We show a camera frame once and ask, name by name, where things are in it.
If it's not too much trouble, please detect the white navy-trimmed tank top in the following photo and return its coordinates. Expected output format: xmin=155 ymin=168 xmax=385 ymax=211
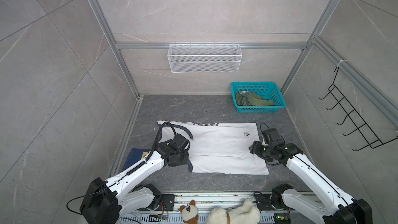
xmin=171 ymin=121 xmax=269 ymax=176

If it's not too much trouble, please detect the teal plastic basket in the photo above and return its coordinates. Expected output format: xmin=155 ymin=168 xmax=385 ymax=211
xmin=231 ymin=82 xmax=286 ymax=113

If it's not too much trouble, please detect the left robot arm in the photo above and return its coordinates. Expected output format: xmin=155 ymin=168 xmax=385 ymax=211
xmin=76 ymin=121 xmax=194 ymax=224

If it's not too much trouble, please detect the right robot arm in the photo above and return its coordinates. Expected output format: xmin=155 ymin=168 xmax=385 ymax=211
xmin=249 ymin=128 xmax=373 ymax=224

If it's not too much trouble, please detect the green tank top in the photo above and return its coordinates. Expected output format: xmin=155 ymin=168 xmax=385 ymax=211
xmin=235 ymin=91 xmax=275 ymax=107

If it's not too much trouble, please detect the blue book yellow label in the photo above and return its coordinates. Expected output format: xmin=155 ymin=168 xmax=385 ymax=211
xmin=123 ymin=148 xmax=150 ymax=171

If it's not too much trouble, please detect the brown white plush toy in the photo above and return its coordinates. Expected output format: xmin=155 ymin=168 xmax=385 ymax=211
xmin=179 ymin=200 xmax=199 ymax=224

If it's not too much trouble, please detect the white fluffy plush toy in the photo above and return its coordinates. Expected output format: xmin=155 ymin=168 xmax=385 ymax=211
xmin=206 ymin=199 xmax=261 ymax=224

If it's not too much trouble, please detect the small green black device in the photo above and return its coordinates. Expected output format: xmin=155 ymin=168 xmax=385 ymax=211
xmin=274 ymin=213 xmax=291 ymax=224

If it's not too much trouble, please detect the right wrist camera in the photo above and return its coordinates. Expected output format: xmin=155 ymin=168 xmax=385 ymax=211
xmin=262 ymin=128 xmax=285 ymax=146

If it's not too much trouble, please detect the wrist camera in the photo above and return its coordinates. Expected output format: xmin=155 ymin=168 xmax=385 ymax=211
xmin=170 ymin=134 xmax=190 ymax=150
xmin=262 ymin=128 xmax=285 ymax=146

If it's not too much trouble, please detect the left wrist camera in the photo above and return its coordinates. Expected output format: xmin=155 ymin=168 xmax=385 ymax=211
xmin=170 ymin=134 xmax=190 ymax=150

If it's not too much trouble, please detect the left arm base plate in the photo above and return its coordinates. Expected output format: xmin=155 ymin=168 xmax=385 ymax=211
xmin=147 ymin=194 xmax=175 ymax=212

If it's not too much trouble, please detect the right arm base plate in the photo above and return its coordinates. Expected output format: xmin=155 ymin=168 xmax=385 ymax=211
xmin=254 ymin=191 xmax=294 ymax=211

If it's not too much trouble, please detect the aluminium frame rail front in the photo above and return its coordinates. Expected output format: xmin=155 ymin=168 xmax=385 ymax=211
xmin=85 ymin=192 xmax=344 ymax=214

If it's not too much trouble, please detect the white slotted cable duct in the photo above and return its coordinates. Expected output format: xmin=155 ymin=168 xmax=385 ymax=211
xmin=118 ymin=213 xmax=276 ymax=224

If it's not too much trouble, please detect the black wire hook rack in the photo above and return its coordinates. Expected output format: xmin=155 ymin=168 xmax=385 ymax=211
xmin=319 ymin=67 xmax=398 ymax=152

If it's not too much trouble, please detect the white wire mesh shelf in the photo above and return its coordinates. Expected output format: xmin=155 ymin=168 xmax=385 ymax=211
xmin=167 ymin=45 xmax=243 ymax=73

